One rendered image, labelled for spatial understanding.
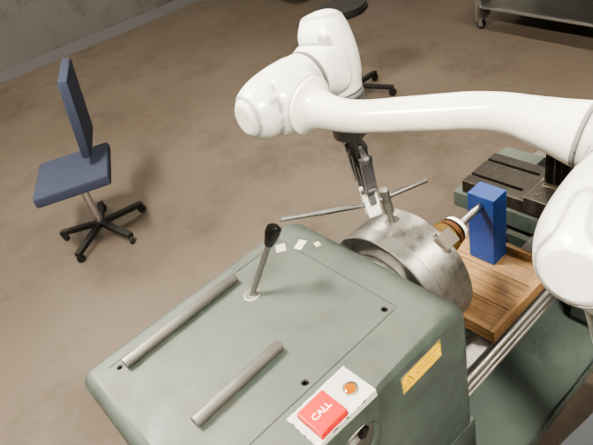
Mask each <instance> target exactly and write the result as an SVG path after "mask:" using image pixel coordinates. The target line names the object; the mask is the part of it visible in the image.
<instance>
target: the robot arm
mask: <svg viewBox="0 0 593 445"><path fill-rule="evenodd" d="M297 39H298V44H299V47H297V48H296V50H295V51H294V53H293V54H291V55H290V56H288V57H284V58H282V59H280V60H278V61H276V62H274V63H272V64H270V65H269V66H268V67H266V68H265V69H263V70H262V71H260V72H259V73H257V74H256V75H255V76H253V77H252V78H251V79H250V80H249V81H248V82H247V83H246V84H245V85H244V86H243V87H242V89H241V90H240V92H239V93H238V95H237V97H236V105H235V115H236V120H237V122H238V123H239V125H240V127H241V128H242V129H243V131H244V132H245V133H247V134H248V135H250V136H252V137H253V138H255V139H271V138H275V137H277V136H279V135H283V136H285V135H290V134H302V135H307V134H310V133H312V132H314V131H315V130H316V129H323V130H329V131H332V132H333V135H334V138H335V139H336V140H337V141H340V142H341V143H342V144H343V146H344V148H345V151H346V154H347V157H348V159H349V164H350V167H351V169H352V172H353V175H354V179H355V180H356V181H357V184H358V186H361V187H359V191H360V194H361V197H362V201H363V203H365V206H366V208H365V213H366V214H367V215H368V216H369V218H373V217H375V216H377V215H381V214H382V211H381V207H380V204H379V198H378V195H377V192H376V191H377V190H378V187H377V182H376V177H375V173H374V168H373V164H372V155H368V151H367V150H368V147H367V144H366V142H365V141H363V137H364V135H366V134H367V133H380V132H428V131H452V130H478V131H488V132H497V133H502V134H505V135H507V136H510V137H513V138H515V139H518V140H520V141H522V142H524V143H526V144H528V145H530V146H532V147H534V148H536V149H538V150H540V151H542V152H544V153H546V154H548V155H549V156H551V157H553V158H555V159H557V160H558V161H560V162H563V163H565V165H567V166H570V167H572V168H573V169H572V171H571V172H570V173H569V174H568V175H567V177H566V178H565V179H564V181H563V182H562V183H561V184H560V186H559V187H558V189H557V190H556V192H555V193H554V194H553V195H552V197H551V199H550V200H549V202H548V203H547V205H546V207H545V209H544V211H543V213H542V214H541V216H540V218H539V220H538V223H537V227H536V230H535V234H534V238H533V246H532V260H533V266H534V269H535V272H536V275H537V278H538V279H539V281H540V283H541V284H542V285H543V286H544V287H545V288H546V289H547V290H548V291H549V292H550V293H551V294H552V295H553V296H554V297H555V298H557V299H559V300H561V301H562V302H564V303H566V304H569V305H572V306H575V307H578V308H581V309H582V310H584V312H585V315H586V319H587V322H588V325H589V332H590V335H591V339H592V343H593V100H581V99H567V98H558V97H549V96H540V95H533V94H518V93H509V92H496V91H468V92H455V93H444V94H424V95H414V96H403V97H393V98H383V99H371V100H366V98H365V94H364V86H363V83H362V66H361V60H360V56H359V52H358V48H357V44H356V41H355V38H354V35H353V33H352V31H351V29H350V26H349V23H348V21H347V20H346V19H345V17H344V16H343V14H342V13H341V12H340V11H337V10H334V9H322V10H319V11H315V12H313V13H311V14H309V15H307V16H305V17H303V18H302V19H301V21H300V25H299V29H298V36H297Z"/></svg>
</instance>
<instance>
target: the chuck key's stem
mask: <svg viewBox="0 0 593 445"><path fill-rule="evenodd" d="M379 196H380V198H381V199H382V200H383V201H381V202H382V206H383V208H384V212H385V214H386V215H387V218H388V221H389V222H390V223H394V222H396V220H395V219H394V207H393V203H392V200H391V198H390V193H389V190H388V188H387V187H381V188H380V189H379Z"/></svg>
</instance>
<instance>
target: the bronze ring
mask: <svg viewBox="0 0 593 445"><path fill-rule="evenodd" d="M433 227H434V228H435V229H437V230H438V231H439V232H441V231H442V230H444V229H445V228H447V227H449V228H450V229H451V230H452V231H453V233H454V234H455V235H456V236H457V237H458V238H459V240H458V241H457V242H456V243H455V244H454V245H453V246H452V247H454V248H455V250H456V251H457V250H458V249H459V248H460V246H461V244H462V242H463V241H464V240H465V232H464V229H463V228H462V226H461V225H460V224H459V223H458V222H456V221H455V220H452V219H448V218H447V219H444V220H442V221H441V222H438V223H436V224H434V225H433Z"/></svg>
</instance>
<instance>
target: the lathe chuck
mask: <svg viewBox="0 0 593 445"><path fill-rule="evenodd" d="M381 211H382V214H381V215H377V216H375V217H373V218H369V219H368V220H367V221H366V222H364V223H363V224H362V225H360V226H359V227H358V228H357V229H355V230H361V229H367V230H376V231H378V232H381V233H383V234H385V235H387V236H389V237H391V238H393V239H394V240H396V241H397V242H399V243H400V244H402V245H403V246H405V247H406V248H407V249H408V250H410V251H411V252H412V253H413V254H414V255H415V256H416V257H417V258H418V259H419V260H420V261H421V262H422V263H423V264H424V265H425V267H426V268H427V269H428V270H429V272H430V273H431V274H432V276H433V278H434V279H435V281H436V282H437V284H438V286H439V287H440V289H441V291H442V293H443V295H444V298H445V300H447V301H449V302H451V303H453V304H455V305H457V306H458V307H459V308H460V309H461V311H462V313H464V312H465V311H466V310H467V309H468V308H469V306H470V303H471V300H472V296H473V290H472V283H471V280H470V276H469V272H468V270H467V268H466V266H465V264H464V262H463V260H462V258H461V256H460V255H459V253H458V252H457V251H456V250H455V248H454V247H451V248H450V249H449V251H450V253H449V254H447V253H443V252H442V250H441V249H440V248H439V247H438V246H437V245H436V244H435V243H434V242H433V241H432V240H433V239H434V238H433V236H434V235H435V236H436V237H437V236H438V235H439V234H440V232H439V231H438V230H437V229H435V228H434V227H433V226H432V225H430V224H429V223H428V222H427V221H425V220H424V219H422V218H420V217H418V216H416V215H413V214H411V213H409V212H407V211H403V210H400V209H395V208H394V217H397V218H399V219H400V221H399V222H398V223H397V224H394V225H387V224H385V221H386V220H387V219H388V218H387V215H386V214H385V212H384V209H382V210H381ZM355 230H354V231H355Z"/></svg>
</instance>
